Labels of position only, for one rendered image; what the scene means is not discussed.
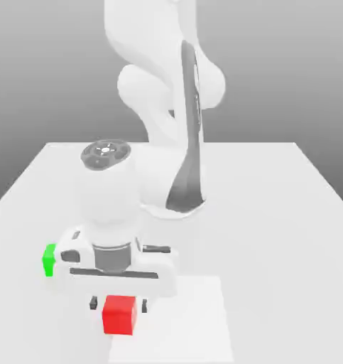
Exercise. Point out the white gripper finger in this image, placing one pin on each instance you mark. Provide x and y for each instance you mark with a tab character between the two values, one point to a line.
144	306
93	303

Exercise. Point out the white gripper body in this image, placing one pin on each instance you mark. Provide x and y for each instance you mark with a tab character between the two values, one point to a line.
165	280

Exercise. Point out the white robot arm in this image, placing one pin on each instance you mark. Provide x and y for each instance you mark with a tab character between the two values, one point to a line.
159	85

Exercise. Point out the small red cube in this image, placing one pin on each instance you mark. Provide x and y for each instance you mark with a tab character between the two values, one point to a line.
118	315

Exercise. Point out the small green cube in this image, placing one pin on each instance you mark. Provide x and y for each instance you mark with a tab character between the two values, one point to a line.
49	260

